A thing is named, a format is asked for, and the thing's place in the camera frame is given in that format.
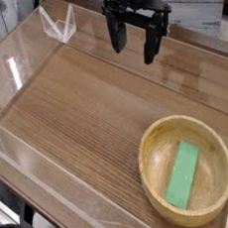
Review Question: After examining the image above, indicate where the clear acrylic corner bracket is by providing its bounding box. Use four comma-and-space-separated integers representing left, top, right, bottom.
39, 5, 76, 44

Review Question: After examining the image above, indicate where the green rectangular block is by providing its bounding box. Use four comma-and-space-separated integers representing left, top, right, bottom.
165, 141, 199, 209

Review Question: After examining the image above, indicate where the clear acrylic barrier wall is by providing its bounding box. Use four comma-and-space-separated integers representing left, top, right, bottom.
0, 0, 228, 228

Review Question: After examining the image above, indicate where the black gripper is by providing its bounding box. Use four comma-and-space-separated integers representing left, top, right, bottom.
102, 0, 171, 64

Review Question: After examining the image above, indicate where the light wooden bowl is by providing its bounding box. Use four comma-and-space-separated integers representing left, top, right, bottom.
138, 115, 228, 228

